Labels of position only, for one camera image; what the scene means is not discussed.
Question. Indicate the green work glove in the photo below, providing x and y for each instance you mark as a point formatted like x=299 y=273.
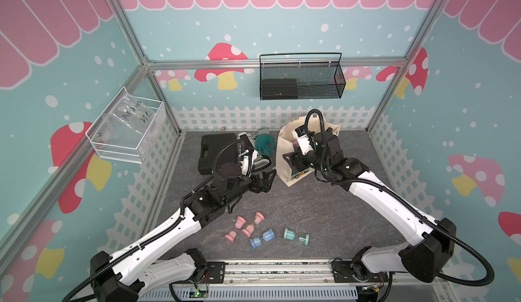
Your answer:
x=265 y=142

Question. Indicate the black box in basket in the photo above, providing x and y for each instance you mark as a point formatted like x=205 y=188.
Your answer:
x=279 y=89

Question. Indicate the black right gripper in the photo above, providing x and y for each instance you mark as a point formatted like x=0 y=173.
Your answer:
x=296 y=158

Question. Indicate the black plastic tool case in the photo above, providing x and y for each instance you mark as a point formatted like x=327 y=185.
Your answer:
x=211 y=144

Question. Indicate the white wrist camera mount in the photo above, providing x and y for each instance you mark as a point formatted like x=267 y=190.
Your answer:
x=304 y=139
x=247 y=161

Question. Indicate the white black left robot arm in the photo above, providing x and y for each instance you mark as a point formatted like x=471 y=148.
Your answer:
x=121 y=276

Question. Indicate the green hourglass front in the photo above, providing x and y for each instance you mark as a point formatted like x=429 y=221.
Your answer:
x=302 y=238

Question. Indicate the pink hourglass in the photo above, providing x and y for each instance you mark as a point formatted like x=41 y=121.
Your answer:
x=241 y=222
x=247 y=232

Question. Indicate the black wire mesh basket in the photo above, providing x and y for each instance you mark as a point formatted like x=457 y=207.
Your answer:
x=318 y=75

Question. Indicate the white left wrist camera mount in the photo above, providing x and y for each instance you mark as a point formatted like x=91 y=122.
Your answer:
x=247 y=161

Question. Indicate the cream floral canvas tote bag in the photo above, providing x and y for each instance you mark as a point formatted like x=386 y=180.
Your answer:
x=288 y=144

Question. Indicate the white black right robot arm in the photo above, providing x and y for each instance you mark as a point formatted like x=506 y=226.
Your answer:
x=429 y=243

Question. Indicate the clear acrylic wall bin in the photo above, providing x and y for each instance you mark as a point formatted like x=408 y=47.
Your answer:
x=126 y=130

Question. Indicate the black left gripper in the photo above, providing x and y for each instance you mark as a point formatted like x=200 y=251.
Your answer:
x=266 y=184

